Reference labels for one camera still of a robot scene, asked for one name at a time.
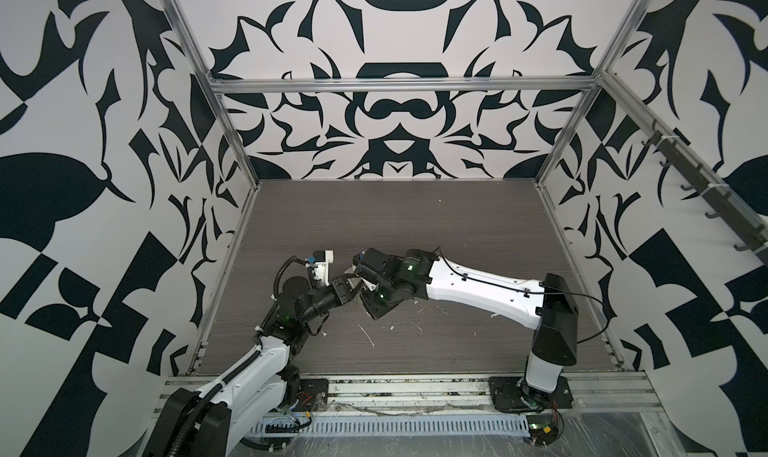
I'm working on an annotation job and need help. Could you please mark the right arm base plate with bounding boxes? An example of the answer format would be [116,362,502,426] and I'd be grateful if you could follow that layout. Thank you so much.
[488,376,574,414]

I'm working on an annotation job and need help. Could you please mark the aluminium front rail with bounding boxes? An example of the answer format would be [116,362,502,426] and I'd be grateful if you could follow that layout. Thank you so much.
[152,372,664,419]

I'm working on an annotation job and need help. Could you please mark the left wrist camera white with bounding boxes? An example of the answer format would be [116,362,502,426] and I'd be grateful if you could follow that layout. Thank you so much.
[305,250,334,288]

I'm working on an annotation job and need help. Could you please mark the small circuit board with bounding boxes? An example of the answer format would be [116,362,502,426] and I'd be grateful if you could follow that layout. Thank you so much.
[524,412,565,448]

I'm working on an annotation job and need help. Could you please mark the white slotted cable duct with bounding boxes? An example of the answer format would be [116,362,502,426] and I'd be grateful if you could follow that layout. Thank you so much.
[246,414,530,439]

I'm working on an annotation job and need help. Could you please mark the wall hook rail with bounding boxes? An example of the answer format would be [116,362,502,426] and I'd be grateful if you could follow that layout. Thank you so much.
[640,120,767,266]

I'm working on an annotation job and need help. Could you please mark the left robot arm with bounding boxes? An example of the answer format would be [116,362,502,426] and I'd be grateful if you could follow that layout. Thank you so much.
[143,255,365,456]

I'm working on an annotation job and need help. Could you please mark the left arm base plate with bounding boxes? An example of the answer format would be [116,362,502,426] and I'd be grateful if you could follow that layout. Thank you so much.
[282,378,329,412]

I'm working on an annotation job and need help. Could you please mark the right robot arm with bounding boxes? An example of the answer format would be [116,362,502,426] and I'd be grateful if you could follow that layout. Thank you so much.
[353,248,581,413]

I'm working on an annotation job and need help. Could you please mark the white remote control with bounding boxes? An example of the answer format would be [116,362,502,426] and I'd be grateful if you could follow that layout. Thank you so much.
[341,273,366,305]

